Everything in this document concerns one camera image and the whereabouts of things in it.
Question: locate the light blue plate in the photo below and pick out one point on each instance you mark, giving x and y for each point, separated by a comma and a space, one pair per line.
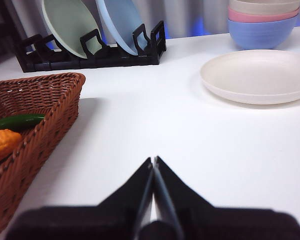
122, 20

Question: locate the black dish rack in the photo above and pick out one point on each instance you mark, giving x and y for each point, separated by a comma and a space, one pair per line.
95, 62

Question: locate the brown wicker basket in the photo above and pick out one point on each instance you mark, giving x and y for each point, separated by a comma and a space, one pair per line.
45, 100

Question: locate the pink bowl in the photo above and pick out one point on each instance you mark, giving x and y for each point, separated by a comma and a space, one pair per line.
262, 18

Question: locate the cream white plate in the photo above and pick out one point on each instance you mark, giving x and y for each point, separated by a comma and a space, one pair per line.
255, 75

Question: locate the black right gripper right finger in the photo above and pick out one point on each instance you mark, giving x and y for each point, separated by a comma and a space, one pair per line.
227, 225

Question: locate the beige bowl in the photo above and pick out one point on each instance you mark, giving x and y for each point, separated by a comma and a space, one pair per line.
265, 8

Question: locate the black metal shelf frame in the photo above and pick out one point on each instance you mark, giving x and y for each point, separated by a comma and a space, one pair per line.
0, 30

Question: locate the pale green plate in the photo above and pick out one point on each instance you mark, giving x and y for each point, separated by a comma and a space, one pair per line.
70, 25

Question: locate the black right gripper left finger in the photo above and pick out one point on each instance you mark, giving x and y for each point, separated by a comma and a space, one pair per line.
90, 222

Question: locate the blue bowl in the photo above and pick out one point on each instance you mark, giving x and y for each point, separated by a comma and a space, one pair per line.
262, 33

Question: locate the green toy cucumber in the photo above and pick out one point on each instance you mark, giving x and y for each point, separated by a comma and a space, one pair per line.
20, 122

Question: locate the orange toy corn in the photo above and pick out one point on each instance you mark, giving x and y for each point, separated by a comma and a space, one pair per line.
2, 145

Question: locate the grey pleated curtain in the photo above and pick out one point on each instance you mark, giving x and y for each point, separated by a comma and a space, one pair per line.
180, 12

